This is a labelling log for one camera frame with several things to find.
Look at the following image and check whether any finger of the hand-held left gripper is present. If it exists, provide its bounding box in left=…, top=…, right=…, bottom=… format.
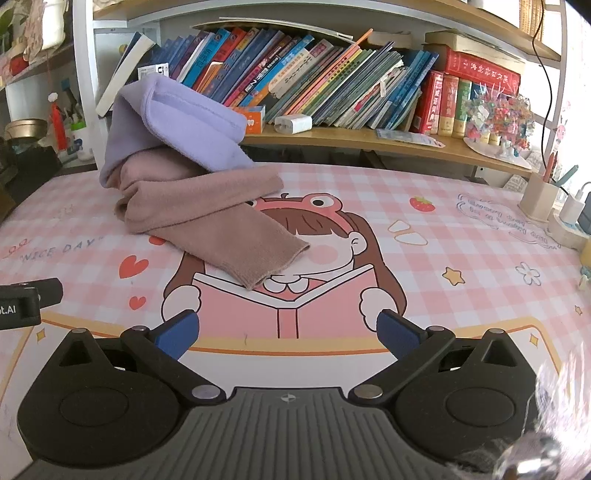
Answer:
left=0, top=278, right=64, bottom=306

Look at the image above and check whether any black cable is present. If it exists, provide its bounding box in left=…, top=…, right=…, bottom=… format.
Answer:
left=531, top=0, right=556, bottom=155

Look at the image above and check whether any red and yellow dictionary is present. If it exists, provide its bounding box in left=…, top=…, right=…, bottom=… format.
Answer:
left=437, top=74, right=461, bottom=137

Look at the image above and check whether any red upright dictionary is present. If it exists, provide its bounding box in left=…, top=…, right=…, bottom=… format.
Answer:
left=413, top=71, right=445, bottom=136

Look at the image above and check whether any white charger plug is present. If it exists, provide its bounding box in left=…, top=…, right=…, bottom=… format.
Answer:
left=274, top=114, right=314, bottom=136

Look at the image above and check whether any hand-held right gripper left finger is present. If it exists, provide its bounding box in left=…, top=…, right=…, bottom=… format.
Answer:
left=44, top=310, right=227, bottom=407

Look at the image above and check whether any white plugged charger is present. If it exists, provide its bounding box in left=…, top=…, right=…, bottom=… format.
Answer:
left=560, top=194, right=585, bottom=227

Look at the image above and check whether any white cup with pens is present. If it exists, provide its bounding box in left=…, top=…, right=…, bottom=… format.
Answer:
left=69, top=113, right=96, bottom=162

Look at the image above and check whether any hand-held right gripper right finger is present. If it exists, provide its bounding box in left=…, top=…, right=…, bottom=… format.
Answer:
left=348, top=310, right=533, bottom=406

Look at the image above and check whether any brass bowl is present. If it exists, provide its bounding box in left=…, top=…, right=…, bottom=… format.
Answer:
left=4, top=119, right=49, bottom=145

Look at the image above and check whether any purple and brown sweater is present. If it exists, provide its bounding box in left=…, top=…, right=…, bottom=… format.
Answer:
left=99, top=73, right=311, bottom=291

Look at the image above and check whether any red tassel ornament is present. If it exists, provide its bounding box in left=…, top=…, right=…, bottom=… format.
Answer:
left=47, top=92, right=68, bottom=152

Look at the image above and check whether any wooden bookshelf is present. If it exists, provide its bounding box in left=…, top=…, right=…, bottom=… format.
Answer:
left=71, top=0, right=568, bottom=178

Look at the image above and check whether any colourful flower ornament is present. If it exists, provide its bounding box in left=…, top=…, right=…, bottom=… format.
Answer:
left=463, top=84, right=535, bottom=171

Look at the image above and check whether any white power strip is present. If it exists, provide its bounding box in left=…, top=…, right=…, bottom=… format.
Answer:
left=547, top=211, right=591, bottom=252

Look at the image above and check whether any orange and white box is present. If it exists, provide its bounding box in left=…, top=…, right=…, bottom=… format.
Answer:
left=229, top=105, right=267, bottom=136

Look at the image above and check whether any leaning blue cover book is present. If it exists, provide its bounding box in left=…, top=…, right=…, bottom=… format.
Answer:
left=95, top=31, right=157, bottom=118

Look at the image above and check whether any fluffy pale sleeve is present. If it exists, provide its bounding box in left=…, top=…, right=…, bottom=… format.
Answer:
left=496, top=344, right=591, bottom=480

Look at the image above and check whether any green and yellow dictionary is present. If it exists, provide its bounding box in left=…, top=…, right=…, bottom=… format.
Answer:
left=452, top=78, right=474, bottom=140

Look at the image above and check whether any thick red dictionary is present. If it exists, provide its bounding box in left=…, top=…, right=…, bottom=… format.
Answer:
left=443, top=46, right=522, bottom=97

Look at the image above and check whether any beige pen holder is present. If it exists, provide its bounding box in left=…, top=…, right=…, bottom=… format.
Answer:
left=517, top=172, right=562, bottom=222

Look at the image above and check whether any row of colourful books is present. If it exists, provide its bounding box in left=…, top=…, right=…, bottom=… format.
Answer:
left=159, top=27, right=439, bottom=131

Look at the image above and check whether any old beige book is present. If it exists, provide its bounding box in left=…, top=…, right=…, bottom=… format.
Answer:
left=424, top=29, right=527, bottom=75

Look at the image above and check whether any pale blue card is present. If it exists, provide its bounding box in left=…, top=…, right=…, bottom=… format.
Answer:
left=375, top=128, right=448, bottom=149

